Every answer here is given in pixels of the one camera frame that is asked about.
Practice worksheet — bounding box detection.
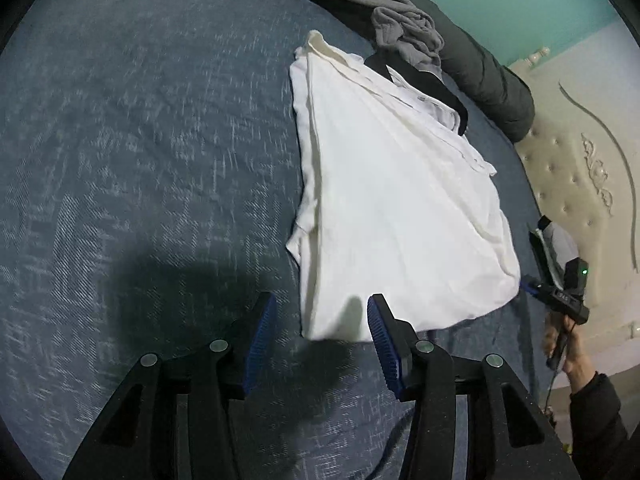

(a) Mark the person's right dark sleeve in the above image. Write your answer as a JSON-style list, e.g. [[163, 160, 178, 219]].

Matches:
[[570, 373, 639, 479]]

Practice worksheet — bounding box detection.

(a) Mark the cream tufted headboard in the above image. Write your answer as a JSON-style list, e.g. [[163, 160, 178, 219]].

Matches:
[[508, 45, 640, 311]]

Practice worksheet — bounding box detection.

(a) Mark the stack of folded clothes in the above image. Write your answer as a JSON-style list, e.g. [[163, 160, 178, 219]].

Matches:
[[529, 216, 579, 289]]

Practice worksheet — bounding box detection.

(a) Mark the person's right hand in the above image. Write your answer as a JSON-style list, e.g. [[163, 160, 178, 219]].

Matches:
[[544, 312, 597, 393]]

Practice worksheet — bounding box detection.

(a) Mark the blue patterned bed sheet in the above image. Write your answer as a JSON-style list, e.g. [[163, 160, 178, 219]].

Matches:
[[0, 0, 551, 480]]

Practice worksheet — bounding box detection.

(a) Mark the grey crumpled garment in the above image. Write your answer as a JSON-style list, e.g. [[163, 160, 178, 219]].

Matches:
[[345, 0, 444, 77]]

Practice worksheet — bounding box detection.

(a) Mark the white polo shirt black trim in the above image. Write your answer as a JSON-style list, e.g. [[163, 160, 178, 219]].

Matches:
[[286, 31, 521, 342]]

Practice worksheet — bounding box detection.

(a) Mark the dark grey rolled duvet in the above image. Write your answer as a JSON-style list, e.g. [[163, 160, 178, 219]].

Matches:
[[311, 0, 535, 143]]

